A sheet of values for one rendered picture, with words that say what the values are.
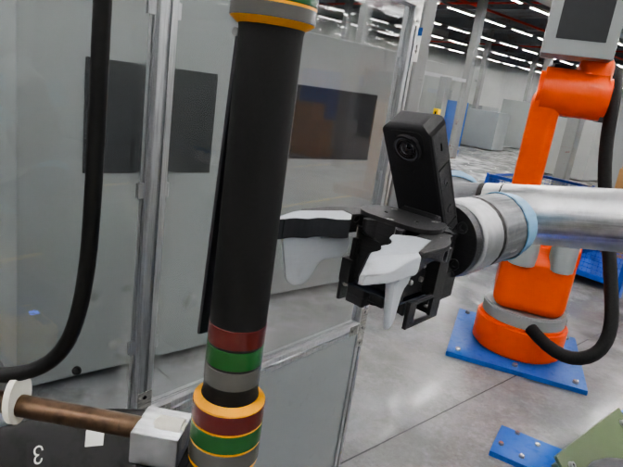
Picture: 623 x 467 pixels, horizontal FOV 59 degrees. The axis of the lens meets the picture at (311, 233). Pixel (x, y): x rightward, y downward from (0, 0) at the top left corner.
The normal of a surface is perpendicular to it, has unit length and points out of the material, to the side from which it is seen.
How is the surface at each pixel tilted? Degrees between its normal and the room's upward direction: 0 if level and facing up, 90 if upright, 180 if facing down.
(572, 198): 45
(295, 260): 95
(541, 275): 90
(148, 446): 90
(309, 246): 95
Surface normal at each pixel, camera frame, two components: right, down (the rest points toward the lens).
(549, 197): -0.35, -0.58
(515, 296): -0.35, 0.20
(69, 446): 0.13, -0.51
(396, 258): 0.44, -0.50
